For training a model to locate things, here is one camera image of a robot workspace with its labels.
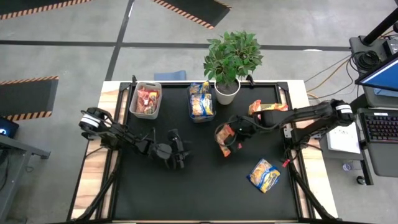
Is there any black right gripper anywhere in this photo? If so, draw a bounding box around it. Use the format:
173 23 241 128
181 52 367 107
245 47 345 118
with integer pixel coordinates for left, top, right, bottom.
228 116 261 156

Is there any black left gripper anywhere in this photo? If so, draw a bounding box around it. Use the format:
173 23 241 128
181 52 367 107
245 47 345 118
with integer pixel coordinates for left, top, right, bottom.
151 141 192 171

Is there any blue Maruchan noodle pack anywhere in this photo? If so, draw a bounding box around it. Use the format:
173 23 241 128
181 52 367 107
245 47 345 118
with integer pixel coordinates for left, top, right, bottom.
190 93 215 118
246 157 281 194
189 81 211 95

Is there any red Maruchan noodle pack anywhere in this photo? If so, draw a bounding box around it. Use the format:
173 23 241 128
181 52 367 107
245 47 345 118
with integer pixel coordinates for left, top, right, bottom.
146 89 161 114
136 89 150 114

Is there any yellow-green plastic bin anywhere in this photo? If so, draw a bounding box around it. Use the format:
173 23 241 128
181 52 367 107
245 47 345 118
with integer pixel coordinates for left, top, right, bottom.
248 102 293 130

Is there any dark translucent plastic bin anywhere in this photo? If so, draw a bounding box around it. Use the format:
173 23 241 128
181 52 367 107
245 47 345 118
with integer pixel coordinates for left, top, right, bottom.
187 81 217 124

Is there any white plant pot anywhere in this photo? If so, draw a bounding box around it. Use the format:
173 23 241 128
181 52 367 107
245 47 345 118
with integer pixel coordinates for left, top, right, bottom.
213 77 242 106

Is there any light grey plastic bin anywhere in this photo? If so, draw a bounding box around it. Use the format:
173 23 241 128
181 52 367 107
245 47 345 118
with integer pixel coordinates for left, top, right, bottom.
129 81 163 120

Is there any blue-grey pad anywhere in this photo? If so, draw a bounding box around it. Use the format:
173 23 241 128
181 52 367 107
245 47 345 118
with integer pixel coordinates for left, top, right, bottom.
154 70 187 82

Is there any green leafy plant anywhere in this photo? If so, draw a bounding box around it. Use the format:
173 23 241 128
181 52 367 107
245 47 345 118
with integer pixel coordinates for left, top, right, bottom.
203 30 264 90

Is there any white paper sheet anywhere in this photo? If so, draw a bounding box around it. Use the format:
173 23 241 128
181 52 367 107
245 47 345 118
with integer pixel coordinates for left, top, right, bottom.
325 119 361 155

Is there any black hazard-striped floor mat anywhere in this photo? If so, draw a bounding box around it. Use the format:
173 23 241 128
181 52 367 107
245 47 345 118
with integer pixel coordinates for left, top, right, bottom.
0 0 94 21
0 75 60 122
151 0 233 30

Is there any grey laptop with keyboard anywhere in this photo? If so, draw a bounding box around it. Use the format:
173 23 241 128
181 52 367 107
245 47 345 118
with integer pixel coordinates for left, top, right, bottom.
357 107 398 178

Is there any grey equipment stand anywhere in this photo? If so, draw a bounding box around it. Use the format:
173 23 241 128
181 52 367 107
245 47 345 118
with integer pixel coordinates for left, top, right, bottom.
348 35 398 108

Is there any monitor with blue screen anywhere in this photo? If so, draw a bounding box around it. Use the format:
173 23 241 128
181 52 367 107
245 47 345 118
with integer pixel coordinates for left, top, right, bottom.
354 55 398 93

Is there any grey desk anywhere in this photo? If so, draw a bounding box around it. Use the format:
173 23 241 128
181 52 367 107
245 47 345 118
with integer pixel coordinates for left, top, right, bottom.
0 133 52 224

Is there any dark device with blue light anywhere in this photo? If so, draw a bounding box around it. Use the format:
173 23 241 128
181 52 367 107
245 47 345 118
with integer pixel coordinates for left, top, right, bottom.
0 116 20 140

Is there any black diagonal pole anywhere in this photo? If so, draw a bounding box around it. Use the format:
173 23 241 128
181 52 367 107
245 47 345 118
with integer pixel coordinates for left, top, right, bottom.
362 7 398 46

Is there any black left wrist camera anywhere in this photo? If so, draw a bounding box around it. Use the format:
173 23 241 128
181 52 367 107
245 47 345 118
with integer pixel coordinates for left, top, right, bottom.
167 128 185 147

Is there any black aluminium rig frame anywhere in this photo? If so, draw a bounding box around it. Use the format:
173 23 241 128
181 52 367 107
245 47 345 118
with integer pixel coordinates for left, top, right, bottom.
67 74 343 224

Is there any black cable coil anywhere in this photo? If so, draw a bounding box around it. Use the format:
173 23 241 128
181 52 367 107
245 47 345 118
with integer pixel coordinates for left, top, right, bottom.
354 49 382 73

